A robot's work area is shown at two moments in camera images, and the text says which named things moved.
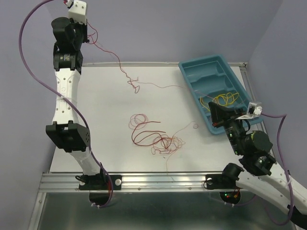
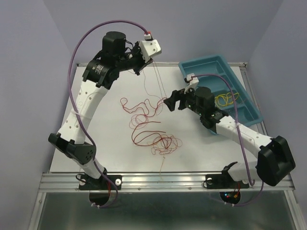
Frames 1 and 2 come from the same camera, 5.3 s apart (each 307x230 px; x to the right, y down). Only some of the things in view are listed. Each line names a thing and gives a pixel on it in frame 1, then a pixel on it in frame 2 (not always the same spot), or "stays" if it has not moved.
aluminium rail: (142, 182) stays
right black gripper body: (232, 129) -> (189, 101)
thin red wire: (134, 81) -> (163, 91)
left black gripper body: (80, 30) -> (135, 60)
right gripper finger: (219, 113) -> (176, 96)
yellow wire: (223, 99) stays
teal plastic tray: (212, 79) stays
